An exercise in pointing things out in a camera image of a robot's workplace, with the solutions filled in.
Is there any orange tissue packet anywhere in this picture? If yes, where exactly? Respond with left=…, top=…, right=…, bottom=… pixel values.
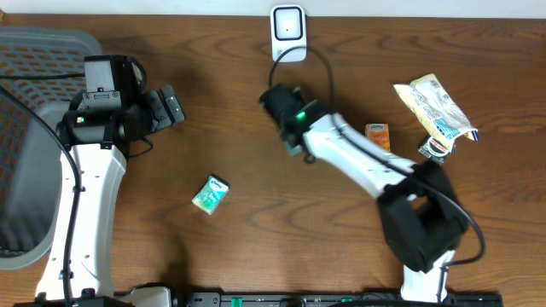
left=364, top=124, right=391, bottom=152

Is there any green Kleenex tissue packet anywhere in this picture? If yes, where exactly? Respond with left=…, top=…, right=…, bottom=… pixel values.
left=192, top=175, right=230, bottom=215

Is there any large yellow snack bag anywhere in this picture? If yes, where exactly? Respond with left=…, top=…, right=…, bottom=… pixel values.
left=393, top=73, right=479, bottom=152

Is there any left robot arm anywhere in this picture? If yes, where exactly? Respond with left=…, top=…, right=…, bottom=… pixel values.
left=30, top=55, right=186, bottom=306

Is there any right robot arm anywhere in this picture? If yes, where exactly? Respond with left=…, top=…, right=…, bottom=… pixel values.
left=258, top=84, right=469, bottom=303

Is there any white barcode scanner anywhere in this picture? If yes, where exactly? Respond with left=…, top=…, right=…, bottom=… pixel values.
left=270, top=4, right=307, bottom=62

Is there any grey plastic basket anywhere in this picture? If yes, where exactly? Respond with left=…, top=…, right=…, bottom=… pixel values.
left=1, top=27, right=102, bottom=270

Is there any black mounting rail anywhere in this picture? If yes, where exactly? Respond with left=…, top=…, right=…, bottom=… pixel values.
left=113, top=291, right=504, bottom=307

